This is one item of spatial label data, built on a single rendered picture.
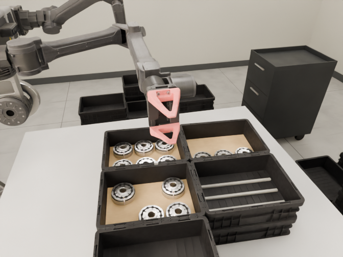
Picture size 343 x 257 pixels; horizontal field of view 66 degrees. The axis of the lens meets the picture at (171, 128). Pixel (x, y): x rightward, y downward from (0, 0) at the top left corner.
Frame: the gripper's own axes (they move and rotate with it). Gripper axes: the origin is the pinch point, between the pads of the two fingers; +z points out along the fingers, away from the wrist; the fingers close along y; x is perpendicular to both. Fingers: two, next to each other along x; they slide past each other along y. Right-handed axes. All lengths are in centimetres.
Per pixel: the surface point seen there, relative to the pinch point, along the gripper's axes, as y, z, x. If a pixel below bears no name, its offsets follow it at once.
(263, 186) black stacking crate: 63, -31, -50
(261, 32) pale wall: 91, -353, -236
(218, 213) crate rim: 53, -15, -21
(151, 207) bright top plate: 59, -29, 2
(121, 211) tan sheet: 62, -32, 14
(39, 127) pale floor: 143, -240, 100
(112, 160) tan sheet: 62, -66, 16
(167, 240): 62, -15, -2
